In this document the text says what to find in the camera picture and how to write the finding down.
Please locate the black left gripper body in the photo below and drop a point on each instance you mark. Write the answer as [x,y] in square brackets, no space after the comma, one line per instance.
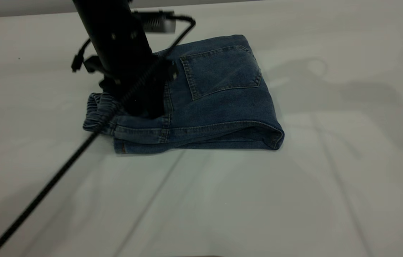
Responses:
[144,92]

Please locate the blue faded denim pants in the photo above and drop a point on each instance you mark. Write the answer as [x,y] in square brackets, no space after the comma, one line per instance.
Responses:
[223,107]

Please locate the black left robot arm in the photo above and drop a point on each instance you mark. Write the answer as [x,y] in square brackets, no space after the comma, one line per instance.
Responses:
[108,28]

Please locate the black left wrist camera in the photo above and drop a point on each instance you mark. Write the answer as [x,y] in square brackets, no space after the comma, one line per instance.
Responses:
[155,23]

